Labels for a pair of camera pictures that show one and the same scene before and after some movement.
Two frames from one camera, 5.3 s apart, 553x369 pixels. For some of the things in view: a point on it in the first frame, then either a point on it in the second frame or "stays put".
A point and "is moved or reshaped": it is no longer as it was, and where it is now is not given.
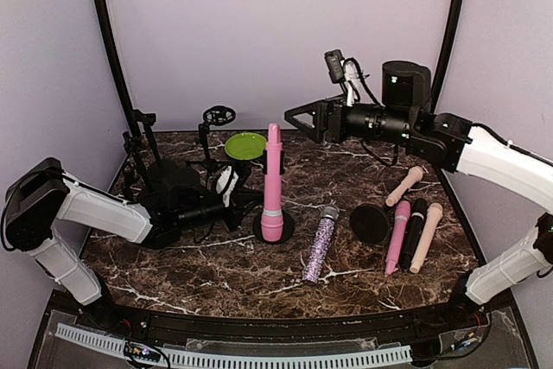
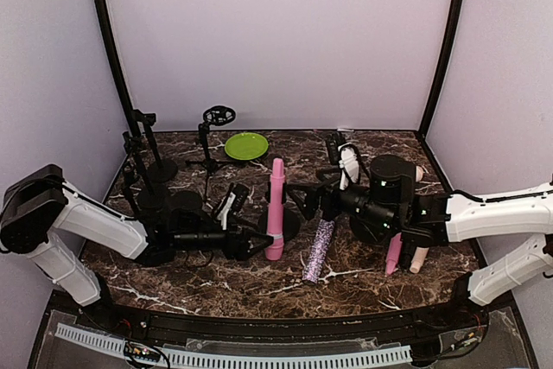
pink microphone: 403,211 stays put
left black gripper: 238,202 -> 240,251
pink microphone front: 272,223 is moved or reshaped
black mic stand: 289,227 -> 292,224
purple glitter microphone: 321,245 stays put
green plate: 245,145 stays put
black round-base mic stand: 163,171 stays put
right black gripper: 322,108 -> 314,200
